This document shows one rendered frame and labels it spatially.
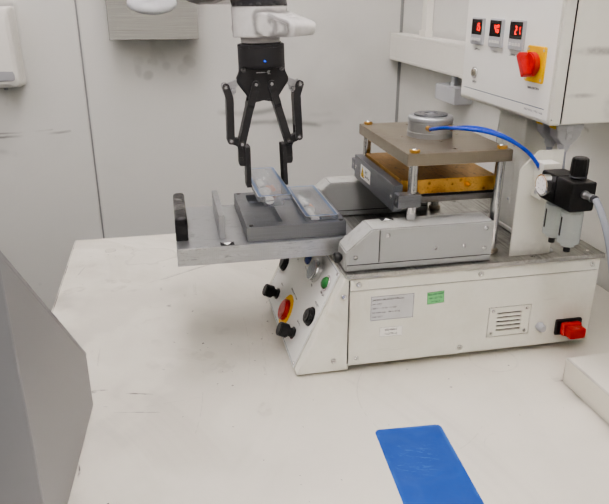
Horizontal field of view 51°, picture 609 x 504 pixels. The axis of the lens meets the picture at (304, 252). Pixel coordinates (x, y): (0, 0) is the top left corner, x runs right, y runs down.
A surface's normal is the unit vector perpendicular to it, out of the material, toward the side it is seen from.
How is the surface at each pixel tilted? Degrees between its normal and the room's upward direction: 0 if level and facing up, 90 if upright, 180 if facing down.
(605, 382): 0
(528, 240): 90
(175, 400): 0
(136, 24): 90
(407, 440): 0
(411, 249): 90
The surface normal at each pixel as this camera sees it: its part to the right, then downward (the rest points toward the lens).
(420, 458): 0.00, -0.93
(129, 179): 0.21, 0.36
